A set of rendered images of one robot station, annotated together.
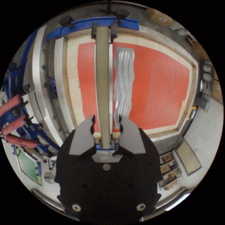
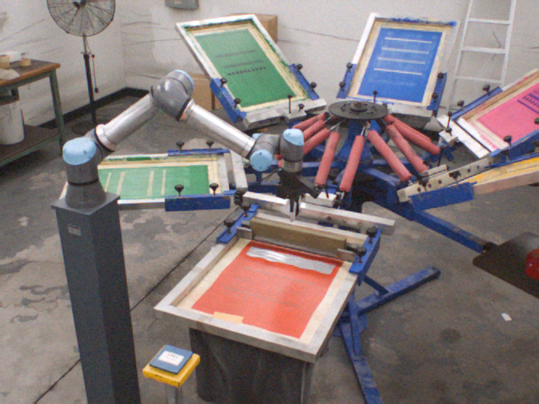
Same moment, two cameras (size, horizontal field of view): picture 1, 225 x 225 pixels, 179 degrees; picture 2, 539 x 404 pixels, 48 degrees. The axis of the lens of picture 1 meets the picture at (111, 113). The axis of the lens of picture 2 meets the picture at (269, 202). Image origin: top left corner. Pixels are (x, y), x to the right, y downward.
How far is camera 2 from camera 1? 233 cm
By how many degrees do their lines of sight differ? 58
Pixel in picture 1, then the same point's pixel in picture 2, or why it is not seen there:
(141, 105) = (269, 267)
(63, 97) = (310, 226)
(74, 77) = not seen: hidden behind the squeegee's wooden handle
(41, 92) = (326, 211)
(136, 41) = (339, 278)
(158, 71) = (301, 285)
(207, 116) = not seen: outside the picture
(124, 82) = (298, 260)
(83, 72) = not seen: hidden behind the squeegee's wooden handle
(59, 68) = (335, 232)
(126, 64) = (314, 265)
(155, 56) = (320, 287)
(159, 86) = (283, 284)
